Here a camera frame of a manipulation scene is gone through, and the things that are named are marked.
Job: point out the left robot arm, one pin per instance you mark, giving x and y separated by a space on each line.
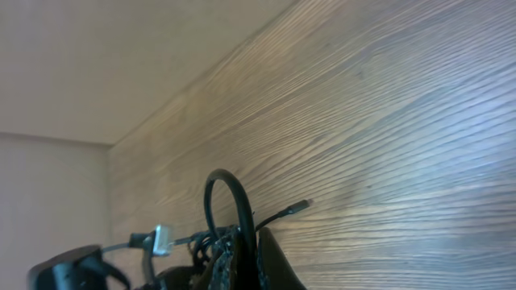
82 268

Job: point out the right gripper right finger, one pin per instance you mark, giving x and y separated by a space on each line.
277 273

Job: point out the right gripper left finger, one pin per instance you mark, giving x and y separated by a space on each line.
220 261

